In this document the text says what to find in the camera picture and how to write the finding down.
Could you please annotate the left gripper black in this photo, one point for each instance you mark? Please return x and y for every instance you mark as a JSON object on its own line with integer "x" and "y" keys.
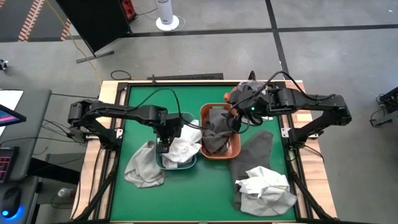
{"x": 174, "y": 124}

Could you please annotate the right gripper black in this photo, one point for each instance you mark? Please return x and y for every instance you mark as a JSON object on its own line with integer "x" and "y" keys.
{"x": 258, "y": 102}

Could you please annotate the plain white towel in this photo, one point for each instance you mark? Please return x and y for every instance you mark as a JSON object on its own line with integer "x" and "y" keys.
{"x": 261, "y": 182}
{"x": 183, "y": 146}

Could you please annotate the orange plastic basket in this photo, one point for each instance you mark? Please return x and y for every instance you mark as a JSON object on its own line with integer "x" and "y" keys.
{"x": 237, "y": 143}

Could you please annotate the dark grey waffle towel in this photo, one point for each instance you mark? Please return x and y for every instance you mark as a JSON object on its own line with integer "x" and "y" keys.
{"x": 252, "y": 152}
{"x": 217, "y": 133}

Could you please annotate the teal plastic basket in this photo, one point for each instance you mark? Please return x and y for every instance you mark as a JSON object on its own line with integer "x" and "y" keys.
{"x": 186, "y": 166}

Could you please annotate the white brown-checked waffle towel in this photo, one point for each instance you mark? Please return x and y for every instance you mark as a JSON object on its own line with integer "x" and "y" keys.
{"x": 143, "y": 168}

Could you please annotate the dark grey checked towel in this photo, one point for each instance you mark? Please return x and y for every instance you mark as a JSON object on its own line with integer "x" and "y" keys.
{"x": 248, "y": 84}

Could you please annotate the light grey waffle towel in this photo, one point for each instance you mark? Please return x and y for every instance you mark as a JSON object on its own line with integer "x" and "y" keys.
{"x": 270, "y": 205}

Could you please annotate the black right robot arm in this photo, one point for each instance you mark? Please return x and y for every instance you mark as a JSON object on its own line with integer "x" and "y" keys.
{"x": 311, "y": 99}

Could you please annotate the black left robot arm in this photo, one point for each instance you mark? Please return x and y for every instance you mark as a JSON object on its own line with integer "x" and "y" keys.
{"x": 124, "y": 112}

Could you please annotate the green table mat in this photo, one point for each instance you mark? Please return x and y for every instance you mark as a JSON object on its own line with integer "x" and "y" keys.
{"x": 140, "y": 202}

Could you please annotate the black power strip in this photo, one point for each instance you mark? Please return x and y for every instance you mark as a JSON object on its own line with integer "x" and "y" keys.
{"x": 186, "y": 76}

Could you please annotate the clear plastic bottle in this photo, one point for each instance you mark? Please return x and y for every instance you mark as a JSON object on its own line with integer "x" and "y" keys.
{"x": 65, "y": 193}

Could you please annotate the grey panel stand foot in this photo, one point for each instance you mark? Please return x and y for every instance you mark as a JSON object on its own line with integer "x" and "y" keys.
{"x": 96, "y": 56}

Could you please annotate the black desk base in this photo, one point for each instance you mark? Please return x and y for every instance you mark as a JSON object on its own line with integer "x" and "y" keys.
{"x": 53, "y": 171}

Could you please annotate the white cylindrical floor stand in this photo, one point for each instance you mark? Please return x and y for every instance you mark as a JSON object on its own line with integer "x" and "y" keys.
{"x": 166, "y": 12}

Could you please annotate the grey desk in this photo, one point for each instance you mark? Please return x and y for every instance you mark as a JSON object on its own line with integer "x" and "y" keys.
{"x": 34, "y": 124}

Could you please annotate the red and black box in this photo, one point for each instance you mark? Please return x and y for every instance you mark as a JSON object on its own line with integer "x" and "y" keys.
{"x": 128, "y": 7}

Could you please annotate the black standing panel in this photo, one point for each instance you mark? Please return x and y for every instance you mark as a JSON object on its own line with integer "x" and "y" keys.
{"x": 93, "y": 21}

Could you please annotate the tilted computer screen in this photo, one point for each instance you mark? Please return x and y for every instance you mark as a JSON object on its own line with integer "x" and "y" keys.
{"x": 9, "y": 116}

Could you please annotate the backlit black keyboard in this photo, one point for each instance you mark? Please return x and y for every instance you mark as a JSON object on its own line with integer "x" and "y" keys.
{"x": 6, "y": 165}

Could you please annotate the white paper sheet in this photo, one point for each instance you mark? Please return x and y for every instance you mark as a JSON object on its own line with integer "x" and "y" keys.
{"x": 11, "y": 98}

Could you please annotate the black mouse with blue light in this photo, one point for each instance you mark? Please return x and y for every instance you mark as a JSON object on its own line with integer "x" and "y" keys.
{"x": 11, "y": 199}

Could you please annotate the small black white device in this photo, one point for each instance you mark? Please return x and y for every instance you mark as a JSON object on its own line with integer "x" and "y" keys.
{"x": 3, "y": 64}

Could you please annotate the black clamp post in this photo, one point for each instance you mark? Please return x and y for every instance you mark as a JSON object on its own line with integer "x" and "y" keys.
{"x": 252, "y": 76}

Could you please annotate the black diagonal frame strut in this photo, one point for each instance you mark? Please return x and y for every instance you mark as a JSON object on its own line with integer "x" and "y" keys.
{"x": 309, "y": 194}
{"x": 94, "y": 194}

